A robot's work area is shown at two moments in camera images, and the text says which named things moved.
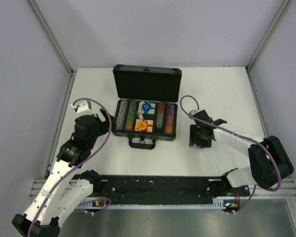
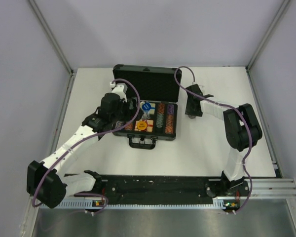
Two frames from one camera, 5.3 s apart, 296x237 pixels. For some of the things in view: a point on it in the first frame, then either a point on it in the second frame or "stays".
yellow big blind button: x=141 y=125 stays
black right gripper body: x=197 y=137 -> x=190 y=110
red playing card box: x=149 y=123 stays
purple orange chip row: x=169 y=126 stays
